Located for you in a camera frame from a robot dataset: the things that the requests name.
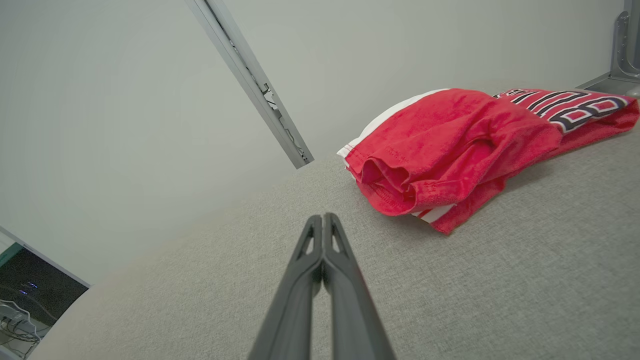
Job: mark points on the grey metal bracket frame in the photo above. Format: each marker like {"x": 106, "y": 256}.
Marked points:
{"x": 625, "y": 50}

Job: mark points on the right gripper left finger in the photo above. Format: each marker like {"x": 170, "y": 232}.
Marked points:
{"x": 290, "y": 310}

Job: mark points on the black screen with white frame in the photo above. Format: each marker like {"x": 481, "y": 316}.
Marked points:
{"x": 40, "y": 285}

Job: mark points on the grey metal partition post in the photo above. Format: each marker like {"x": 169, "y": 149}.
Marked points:
{"x": 250, "y": 75}

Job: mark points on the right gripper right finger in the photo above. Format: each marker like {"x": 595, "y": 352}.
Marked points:
{"x": 355, "y": 320}

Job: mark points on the red white-sleeved Bulls jersey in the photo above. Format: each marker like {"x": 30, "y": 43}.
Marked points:
{"x": 575, "y": 107}

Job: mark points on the grey fabric sofa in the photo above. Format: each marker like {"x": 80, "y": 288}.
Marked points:
{"x": 500, "y": 300}

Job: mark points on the red garment with number print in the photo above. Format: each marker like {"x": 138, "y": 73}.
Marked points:
{"x": 450, "y": 145}

